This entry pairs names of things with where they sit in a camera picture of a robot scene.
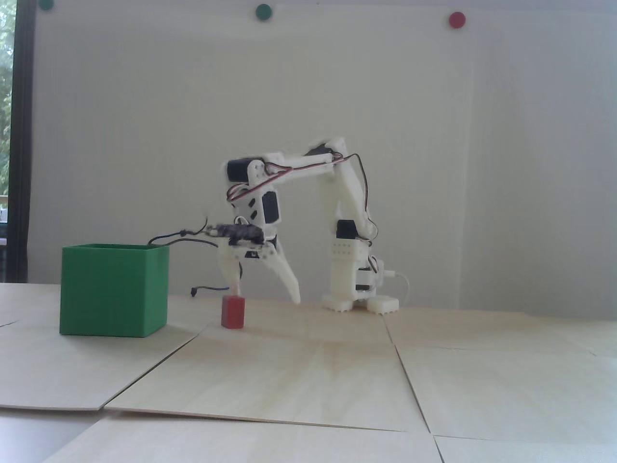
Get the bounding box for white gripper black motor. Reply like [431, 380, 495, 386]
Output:
[215, 235, 303, 305]

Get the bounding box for red block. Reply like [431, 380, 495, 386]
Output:
[221, 296, 245, 330]

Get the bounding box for green open box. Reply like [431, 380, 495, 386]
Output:
[59, 244, 170, 338]

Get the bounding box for light plywood board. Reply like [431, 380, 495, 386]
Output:
[195, 297, 397, 346]
[394, 343, 617, 443]
[0, 284, 217, 411]
[433, 434, 617, 463]
[383, 309, 598, 357]
[42, 416, 450, 463]
[104, 337, 430, 433]

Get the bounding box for glass window pane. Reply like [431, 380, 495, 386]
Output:
[0, 0, 17, 284]

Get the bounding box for black wrist camera board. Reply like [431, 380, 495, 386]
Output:
[207, 222, 266, 245]

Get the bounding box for black camera cable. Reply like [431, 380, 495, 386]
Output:
[146, 219, 232, 297]

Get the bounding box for white power cable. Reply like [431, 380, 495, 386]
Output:
[391, 271, 412, 309]

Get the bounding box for dark window frame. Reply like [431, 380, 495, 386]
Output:
[11, 0, 37, 284]

